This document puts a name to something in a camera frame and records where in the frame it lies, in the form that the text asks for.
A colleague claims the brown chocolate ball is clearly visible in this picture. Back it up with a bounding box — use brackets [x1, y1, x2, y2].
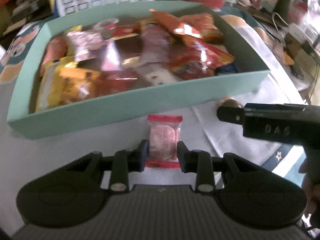
[219, 97, 244, 108]

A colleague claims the pink round cake packet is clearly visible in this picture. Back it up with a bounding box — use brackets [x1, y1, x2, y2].
[146, 114, 183, 169]

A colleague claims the blue white cracker packet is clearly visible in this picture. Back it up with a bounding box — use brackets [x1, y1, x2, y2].
[215, 63, 239, 75]

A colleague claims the red yellow gummy packet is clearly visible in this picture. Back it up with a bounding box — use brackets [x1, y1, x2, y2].
[167, 36, 235, 80]

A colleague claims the red crinkled candy packet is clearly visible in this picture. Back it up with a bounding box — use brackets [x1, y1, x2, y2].
[95, 70, 151, 96]

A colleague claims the orange yellow small packet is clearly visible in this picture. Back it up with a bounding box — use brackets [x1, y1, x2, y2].
[59, 68, 100, 105]

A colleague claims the white cow pattern candy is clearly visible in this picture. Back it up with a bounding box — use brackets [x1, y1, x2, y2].
[139, 64, 181, 86]

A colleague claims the orange silver snack packet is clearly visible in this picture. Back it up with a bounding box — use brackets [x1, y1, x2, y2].
[149, 9, 202, 38]

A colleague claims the yellow silver large packet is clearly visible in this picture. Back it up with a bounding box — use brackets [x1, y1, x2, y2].
[35, 56, 78, 112]

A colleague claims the pink strawberry candy packet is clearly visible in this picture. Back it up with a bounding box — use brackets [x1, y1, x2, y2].
[100, 40, 121, 72]

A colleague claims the light pink candy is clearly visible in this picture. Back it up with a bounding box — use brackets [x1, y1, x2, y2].
[140, 24, 171, 63]

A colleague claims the maroon gold bar packet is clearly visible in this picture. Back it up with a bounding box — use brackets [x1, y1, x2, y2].
[116, 35, 143, 68]

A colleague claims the pink floral white packet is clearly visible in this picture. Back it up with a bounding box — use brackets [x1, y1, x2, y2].
[67, 31, 108, 62]

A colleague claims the small red packet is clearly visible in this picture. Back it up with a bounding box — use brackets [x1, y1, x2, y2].
[111, 24, 140, 40]

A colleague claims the long salmon red packet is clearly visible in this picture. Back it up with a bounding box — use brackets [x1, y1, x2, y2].
[40, 36, 68, 77]

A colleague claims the clear plastic jelly cup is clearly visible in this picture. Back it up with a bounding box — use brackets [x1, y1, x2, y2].
[92, 18, 119, 31]

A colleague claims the orange noodle snack packet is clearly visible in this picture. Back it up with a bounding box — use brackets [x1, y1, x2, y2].
[180, 13, 225, 44]

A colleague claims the person's right hand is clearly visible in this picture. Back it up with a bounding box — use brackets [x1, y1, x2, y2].
[298, 157, 319, 229]

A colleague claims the white power strip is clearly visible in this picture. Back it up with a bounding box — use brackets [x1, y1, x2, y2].
[289, 23, 318, 44]

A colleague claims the patterned teal grey blanket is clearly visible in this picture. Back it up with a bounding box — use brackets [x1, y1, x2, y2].
[1, 14, 303, 235]

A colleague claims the mint green cardboard box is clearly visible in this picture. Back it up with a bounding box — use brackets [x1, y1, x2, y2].
[7, 1, 269, 140]

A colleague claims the stack of books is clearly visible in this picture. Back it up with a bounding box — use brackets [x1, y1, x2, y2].
[2, 0, 52, 35]

